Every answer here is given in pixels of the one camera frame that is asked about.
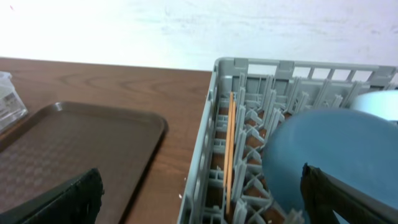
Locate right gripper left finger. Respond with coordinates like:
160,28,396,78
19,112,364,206
1,168,104,224

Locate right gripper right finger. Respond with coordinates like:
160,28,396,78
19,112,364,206
300,164,397,224

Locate large blue plate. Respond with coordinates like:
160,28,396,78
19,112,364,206
262,109,397,223

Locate small light blue bowl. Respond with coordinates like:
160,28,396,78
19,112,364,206
349,90,398,121

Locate grey dishwasher rack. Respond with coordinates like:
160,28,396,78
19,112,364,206
178,58,397,223

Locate dark brown serving tray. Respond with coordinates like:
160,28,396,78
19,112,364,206
1,102,167,223

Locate clear plastic bin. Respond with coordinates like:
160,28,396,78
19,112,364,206
1,71,28,133

